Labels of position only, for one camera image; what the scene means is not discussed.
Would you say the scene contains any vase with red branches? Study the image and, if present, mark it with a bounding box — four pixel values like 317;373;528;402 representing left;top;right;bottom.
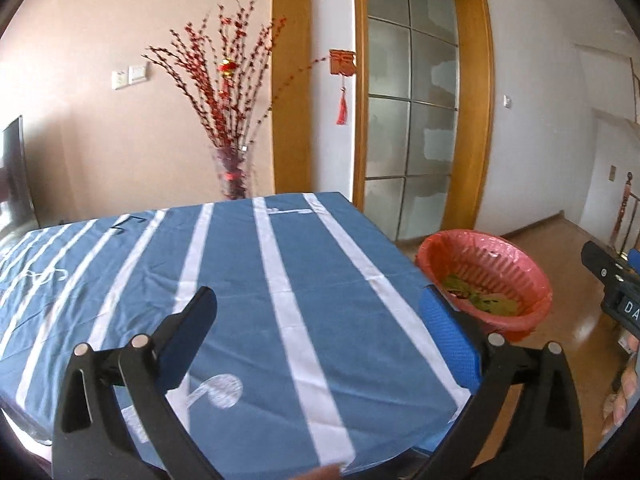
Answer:
142;2;331;161

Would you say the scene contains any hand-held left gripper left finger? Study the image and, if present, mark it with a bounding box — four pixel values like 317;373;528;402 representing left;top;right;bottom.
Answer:
52;286;223;480

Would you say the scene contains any blue white striped tablecloth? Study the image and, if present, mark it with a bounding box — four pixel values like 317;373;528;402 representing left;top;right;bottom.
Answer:
0;191;473;480

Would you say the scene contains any clear glass vase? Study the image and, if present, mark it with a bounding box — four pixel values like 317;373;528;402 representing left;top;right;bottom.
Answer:
214;146;250;201

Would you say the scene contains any frosted glass door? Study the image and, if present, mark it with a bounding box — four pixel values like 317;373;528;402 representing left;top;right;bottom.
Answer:
364;0;460;241

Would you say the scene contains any person's right hand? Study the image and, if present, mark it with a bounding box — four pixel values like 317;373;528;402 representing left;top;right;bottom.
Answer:
602;337;640;436

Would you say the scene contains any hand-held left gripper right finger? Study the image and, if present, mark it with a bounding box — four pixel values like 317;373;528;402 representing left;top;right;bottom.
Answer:
412;285;585;480

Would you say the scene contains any black flat television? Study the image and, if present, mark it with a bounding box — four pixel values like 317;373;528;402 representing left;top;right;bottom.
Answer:
0;115;40;233

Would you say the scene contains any wastebasket with red liner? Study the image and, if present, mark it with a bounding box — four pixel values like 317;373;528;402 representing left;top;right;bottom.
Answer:
415;229;553;343

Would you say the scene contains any wooden door frame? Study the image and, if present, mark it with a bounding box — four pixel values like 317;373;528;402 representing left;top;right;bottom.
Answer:
352;0;496;243

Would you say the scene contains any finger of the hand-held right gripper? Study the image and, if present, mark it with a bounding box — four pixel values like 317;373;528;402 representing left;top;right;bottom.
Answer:
581;241;640;287

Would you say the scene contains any person's left hand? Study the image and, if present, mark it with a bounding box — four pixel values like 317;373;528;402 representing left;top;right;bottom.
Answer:
294;464;346;480

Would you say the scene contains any wooden stair newel railing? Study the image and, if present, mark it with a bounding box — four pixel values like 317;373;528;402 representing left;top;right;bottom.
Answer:
611;172;637;257

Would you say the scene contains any red hanging knot ornament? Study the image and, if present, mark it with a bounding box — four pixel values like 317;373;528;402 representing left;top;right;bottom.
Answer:
328;49;357;126

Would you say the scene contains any wooden wall trim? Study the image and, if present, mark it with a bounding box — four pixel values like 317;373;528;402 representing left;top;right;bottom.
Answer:
271;0;315;196

